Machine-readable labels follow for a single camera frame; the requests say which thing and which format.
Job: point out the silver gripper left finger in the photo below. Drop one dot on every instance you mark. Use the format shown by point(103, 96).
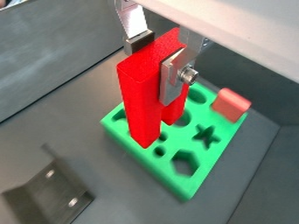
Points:
point(137, 35)

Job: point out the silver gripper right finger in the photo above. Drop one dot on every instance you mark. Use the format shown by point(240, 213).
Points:
point(180, 70)

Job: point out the red double-square block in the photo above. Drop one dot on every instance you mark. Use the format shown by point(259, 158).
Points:
point(139, 81)

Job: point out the green shape-sorter board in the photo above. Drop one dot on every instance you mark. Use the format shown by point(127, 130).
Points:
point(183, 154)

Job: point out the small red rectangular block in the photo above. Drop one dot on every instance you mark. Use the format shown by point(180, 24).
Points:
point(229, 104)

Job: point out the black curved stand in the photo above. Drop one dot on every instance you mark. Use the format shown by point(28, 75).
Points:
point(53, 197)

